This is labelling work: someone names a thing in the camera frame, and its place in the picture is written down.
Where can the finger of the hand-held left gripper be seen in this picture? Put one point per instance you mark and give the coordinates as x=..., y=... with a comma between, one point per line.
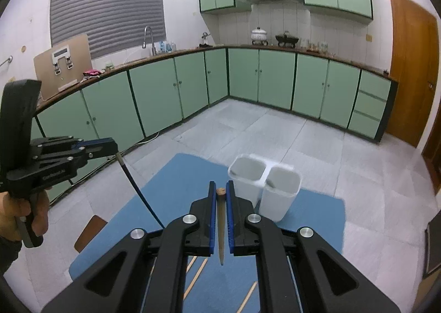
x=100, y=146
x=62, y=158

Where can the person's left hand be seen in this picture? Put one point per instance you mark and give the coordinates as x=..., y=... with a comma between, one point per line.
x=42, y=213

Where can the white cooking pot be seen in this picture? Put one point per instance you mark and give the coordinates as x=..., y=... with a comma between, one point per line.
x=259, y=34

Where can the pink cloth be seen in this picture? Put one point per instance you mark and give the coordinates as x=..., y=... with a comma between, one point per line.
x=92, y=73

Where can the brown wooden stool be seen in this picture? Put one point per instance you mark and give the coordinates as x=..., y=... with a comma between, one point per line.
x=89, y=233

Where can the blue tablecloth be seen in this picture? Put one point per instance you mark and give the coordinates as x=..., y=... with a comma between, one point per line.
x=179, y=189

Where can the green base cabinets with counter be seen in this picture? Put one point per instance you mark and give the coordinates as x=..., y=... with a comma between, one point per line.
x=275, y=78

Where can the steel kettle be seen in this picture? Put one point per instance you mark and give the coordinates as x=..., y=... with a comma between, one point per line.
x=205, y=39

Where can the white double utensil holder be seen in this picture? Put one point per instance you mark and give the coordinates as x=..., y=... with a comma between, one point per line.
x=275, y=202

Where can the steel towel rail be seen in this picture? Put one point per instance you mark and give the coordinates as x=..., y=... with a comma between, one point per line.
x=7, y=61

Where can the black chopstick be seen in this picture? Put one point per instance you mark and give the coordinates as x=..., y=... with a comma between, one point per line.
x=137, y=189

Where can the brown wooden chopstick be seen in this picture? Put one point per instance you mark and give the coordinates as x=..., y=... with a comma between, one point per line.
x=221, y=230

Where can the blue bottles by sink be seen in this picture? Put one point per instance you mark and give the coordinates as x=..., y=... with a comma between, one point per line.
x=168, y=47

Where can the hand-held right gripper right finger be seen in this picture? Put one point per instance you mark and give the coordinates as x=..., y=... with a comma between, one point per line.
x=230, y=223

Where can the steel kitchen faucet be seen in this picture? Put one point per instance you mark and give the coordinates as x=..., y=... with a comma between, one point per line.
x=153, y=44

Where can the wooden board with clips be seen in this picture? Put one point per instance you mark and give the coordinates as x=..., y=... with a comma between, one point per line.
x=80, y=54

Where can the brown wooden door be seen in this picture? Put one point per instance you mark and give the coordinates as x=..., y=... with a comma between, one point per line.
x=410, y=75
x=434, y=161

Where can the black wok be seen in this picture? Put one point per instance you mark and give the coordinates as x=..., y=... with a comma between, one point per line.
x=286, y=38

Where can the grey window blind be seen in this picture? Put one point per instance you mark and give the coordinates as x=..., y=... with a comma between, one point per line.
x=106, y=6

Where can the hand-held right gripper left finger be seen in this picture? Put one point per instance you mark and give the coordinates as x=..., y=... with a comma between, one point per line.
x=211, y=216

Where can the glass jars on counter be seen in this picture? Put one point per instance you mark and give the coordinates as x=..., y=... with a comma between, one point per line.
x=322, y=46

